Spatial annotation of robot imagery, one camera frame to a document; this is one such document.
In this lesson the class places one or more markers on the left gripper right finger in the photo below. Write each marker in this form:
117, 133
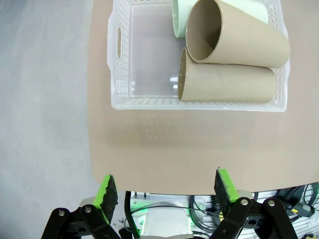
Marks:
225, 194

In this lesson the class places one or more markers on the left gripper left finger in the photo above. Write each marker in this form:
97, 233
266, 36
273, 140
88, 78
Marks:
109, 199

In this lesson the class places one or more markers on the beige paper cup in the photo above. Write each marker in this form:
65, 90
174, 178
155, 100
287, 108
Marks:
224, 84

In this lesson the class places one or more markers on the white perforated plastic basket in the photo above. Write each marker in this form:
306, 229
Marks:
149, 62

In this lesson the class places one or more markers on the brown cardboard tube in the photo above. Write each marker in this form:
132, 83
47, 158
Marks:
249, 42

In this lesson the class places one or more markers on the pale mint plastic cup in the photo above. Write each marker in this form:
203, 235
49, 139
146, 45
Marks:
180, 20

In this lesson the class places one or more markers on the black plug with yellow label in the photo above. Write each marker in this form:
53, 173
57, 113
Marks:
297, 211

